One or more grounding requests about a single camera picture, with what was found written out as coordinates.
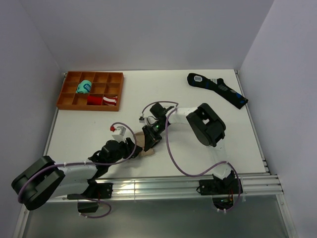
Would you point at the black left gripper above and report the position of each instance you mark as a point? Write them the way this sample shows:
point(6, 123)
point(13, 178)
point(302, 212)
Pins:
point(129, 147)

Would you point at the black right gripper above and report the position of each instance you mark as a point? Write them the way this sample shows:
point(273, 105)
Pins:
point(150, 138)

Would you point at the beige sock with red toe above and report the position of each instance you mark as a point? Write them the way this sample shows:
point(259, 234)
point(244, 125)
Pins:
point(141, 143)

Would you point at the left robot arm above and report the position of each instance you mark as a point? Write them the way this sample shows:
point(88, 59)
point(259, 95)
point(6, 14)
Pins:
point(46, 179)

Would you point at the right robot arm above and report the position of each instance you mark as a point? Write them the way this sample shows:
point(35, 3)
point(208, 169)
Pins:
point(207, 126)

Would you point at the rolled red white striped sock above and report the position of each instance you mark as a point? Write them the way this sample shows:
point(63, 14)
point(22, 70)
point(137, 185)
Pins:
point(110, 101)

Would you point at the orange compartment tray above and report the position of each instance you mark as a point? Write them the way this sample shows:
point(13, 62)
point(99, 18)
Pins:
point(109, 84)

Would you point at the rolled teal sock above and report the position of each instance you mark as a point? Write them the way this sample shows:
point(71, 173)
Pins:
point(84, 87)

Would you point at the black blue patterned sock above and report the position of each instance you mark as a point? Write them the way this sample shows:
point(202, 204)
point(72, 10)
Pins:
point(219, 87)

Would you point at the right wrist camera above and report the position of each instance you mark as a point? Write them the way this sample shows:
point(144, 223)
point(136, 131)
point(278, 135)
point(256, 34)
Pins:
point(145, 120)

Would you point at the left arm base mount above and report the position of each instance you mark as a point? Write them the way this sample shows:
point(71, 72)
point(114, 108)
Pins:
point(95, 191)

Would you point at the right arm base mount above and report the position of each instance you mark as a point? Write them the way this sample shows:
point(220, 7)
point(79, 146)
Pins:
point(218, 187)

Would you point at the aluminium rail frame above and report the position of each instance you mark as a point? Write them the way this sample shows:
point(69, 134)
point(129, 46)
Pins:
point(263, 199)

